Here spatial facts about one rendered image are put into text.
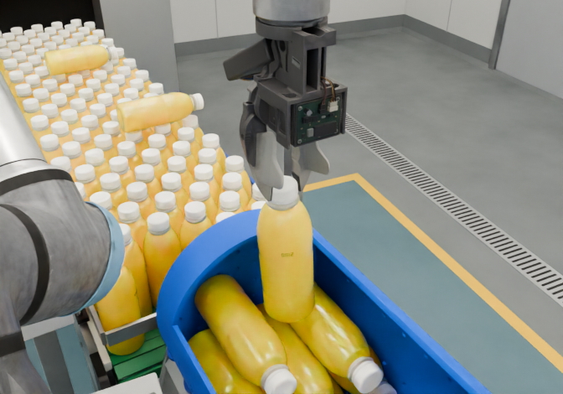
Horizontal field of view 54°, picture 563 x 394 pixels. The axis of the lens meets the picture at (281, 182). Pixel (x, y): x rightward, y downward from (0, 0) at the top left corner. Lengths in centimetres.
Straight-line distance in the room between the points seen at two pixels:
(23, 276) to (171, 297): 31
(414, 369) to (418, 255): 196
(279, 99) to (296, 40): 6
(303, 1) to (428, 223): 252
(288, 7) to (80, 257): 30
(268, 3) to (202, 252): 37
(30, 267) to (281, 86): 28
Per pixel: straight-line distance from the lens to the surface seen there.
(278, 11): 52
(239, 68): 63
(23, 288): 51
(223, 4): 530
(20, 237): 51
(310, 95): 53
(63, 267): 54
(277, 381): 70
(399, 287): 255
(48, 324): 100
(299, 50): 52
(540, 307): 265
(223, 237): 75
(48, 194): 58
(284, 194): 64
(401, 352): 82
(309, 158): 64
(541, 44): 489
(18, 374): 48
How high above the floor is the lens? 168
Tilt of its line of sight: 31 degrees down
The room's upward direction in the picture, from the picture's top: straight up
